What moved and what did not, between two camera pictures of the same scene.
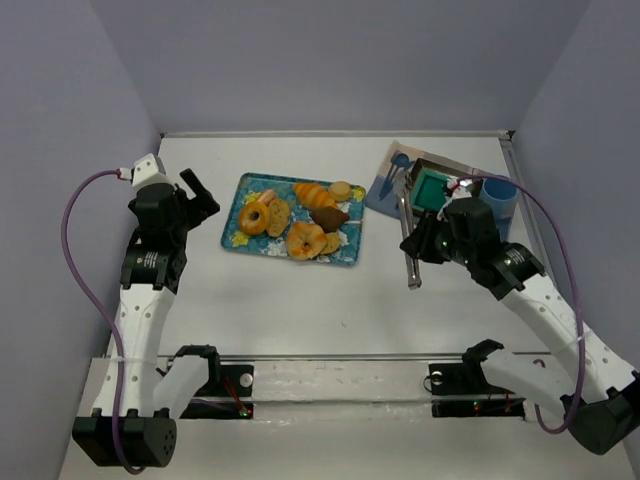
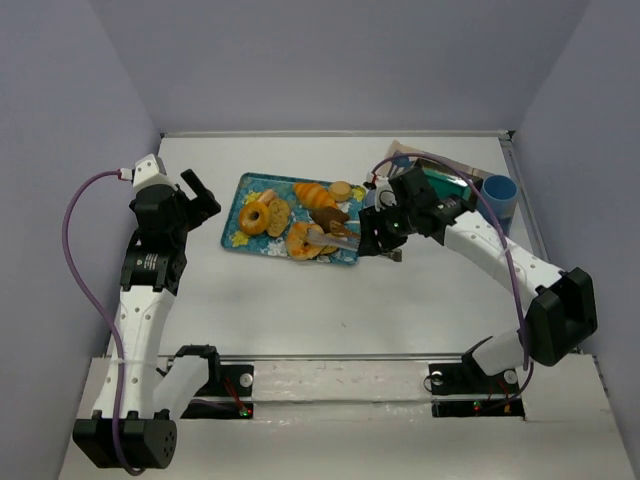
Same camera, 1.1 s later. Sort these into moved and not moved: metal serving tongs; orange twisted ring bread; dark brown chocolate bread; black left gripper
Moved: metal serving tongs
Not moved: dark brown chocolate bread; black left gripper; orange twisted ring bread
